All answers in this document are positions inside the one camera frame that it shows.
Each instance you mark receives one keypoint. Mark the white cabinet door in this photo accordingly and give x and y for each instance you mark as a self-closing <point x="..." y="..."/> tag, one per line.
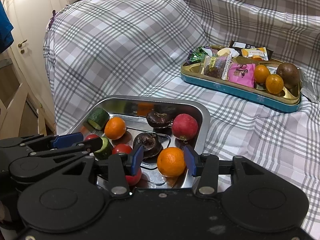
<point x="32" y="17"/>

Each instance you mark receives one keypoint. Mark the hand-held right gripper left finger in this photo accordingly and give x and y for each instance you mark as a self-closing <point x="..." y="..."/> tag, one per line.
<point x="137" y="160"/>

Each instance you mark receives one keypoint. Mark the blue cloth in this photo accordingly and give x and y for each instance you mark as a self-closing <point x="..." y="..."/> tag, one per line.
<point x="5" y="30"/>

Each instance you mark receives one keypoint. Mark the brown kiwi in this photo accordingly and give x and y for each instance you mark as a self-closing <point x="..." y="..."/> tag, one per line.
<point x="288" y="75"/>

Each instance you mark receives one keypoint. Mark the teal and gold tin box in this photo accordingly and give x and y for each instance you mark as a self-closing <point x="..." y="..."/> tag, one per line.
<point x="237" y="96"/>

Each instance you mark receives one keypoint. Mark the green foil candy wrapper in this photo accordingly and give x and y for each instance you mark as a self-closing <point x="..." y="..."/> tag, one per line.
<point x="195" y="55"/>

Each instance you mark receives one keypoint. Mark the pink snack packet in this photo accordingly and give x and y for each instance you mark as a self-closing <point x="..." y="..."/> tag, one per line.
<point x="241" y="75"/>

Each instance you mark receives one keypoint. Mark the small orange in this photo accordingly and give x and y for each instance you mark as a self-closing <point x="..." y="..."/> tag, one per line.
<point x="274" y="84"/>
<point x="262" y="73"/>

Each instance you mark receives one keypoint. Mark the stainless steel tray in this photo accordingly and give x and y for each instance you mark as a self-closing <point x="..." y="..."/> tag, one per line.
<point x="150" y="100"/>

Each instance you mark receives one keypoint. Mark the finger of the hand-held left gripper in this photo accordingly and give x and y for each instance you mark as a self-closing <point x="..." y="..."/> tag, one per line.
<point x="67" y="140"/>
<point x="87" y="145"/>

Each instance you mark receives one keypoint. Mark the dark water chestnut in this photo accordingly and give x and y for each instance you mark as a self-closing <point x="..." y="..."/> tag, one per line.
<point x="158" y="119"/>
<point x="148" y="145"/>

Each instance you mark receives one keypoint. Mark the white candy wrapper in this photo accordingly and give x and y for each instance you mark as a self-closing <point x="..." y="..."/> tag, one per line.
<point x="227" y="53"/>

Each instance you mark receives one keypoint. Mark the wooden frame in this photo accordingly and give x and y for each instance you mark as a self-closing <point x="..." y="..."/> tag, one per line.
<point x="15" y="110"/>

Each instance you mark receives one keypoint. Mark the black snack packet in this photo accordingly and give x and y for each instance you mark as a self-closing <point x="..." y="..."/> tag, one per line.
<point x="243" y="44"/>

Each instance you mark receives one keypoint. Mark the grey plaid blanket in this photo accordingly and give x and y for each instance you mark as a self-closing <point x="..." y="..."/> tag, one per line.
<point x="125" y="42"/>

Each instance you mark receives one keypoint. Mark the silver foil packet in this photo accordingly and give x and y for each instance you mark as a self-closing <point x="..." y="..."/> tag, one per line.
<point x="307" y="87"/>

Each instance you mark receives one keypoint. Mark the small white packet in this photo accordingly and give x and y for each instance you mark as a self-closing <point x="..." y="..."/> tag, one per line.
<point x="271" y="69"/>

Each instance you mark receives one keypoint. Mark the clear brown snack packet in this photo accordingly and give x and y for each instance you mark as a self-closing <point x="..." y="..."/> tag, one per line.
<point x="217" y="67"/>

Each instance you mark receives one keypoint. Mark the orange tangerine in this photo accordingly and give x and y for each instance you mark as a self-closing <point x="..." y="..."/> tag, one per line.
<point x="171" y="162"/>
<point x="115" y="128"/>

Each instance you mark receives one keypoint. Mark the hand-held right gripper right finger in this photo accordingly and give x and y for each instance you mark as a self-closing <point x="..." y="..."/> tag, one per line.
<point x="190" y="161"/>

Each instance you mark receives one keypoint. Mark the green cucumber piece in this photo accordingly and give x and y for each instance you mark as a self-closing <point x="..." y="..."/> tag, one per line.
<point x="98" y="118"/>
<point x="105" y="148"/>

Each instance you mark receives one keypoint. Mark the red radish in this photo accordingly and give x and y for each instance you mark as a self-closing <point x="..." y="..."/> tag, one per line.
<point x="185" y="126"/>

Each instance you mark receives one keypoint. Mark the red cherry tomato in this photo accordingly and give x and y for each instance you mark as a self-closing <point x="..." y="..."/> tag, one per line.
<point x="122" y="149"/>
<point x="92" y="137"/>
<point x="133" y="178"/>

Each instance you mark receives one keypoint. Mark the purple cloth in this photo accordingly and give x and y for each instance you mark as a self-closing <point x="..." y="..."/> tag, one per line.
<point x="53" y="18"/>

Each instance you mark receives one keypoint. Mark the yellow pastry packet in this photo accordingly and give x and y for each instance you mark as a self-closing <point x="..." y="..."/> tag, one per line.
<point x="254" y="53"/>

